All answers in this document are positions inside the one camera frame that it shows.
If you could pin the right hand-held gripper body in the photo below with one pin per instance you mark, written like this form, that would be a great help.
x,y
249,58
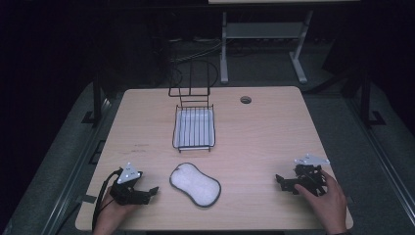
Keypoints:
x,y
310,178

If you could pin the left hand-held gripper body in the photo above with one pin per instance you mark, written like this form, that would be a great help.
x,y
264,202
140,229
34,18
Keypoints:
x,y
125,192

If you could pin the white sponge with dark rim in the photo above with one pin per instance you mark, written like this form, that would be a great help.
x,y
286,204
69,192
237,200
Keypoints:
x,y
195,184

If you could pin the person's left hand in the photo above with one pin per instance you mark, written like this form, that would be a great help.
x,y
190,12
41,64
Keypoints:
x,y
110,212

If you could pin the person's right hand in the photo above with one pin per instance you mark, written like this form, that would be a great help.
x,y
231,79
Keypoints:
x,y
328,200

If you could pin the grey tape strip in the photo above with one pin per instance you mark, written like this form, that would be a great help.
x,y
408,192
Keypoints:
x,y
86,198

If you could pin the white drip tray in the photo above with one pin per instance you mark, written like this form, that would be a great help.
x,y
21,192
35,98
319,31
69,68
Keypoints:
x,y
194,128

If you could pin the black metal stand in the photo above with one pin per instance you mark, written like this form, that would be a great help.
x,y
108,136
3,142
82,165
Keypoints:
x,y
368,101
97,101

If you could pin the white metal stand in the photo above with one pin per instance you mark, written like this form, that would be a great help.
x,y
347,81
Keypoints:
x,y
264,31

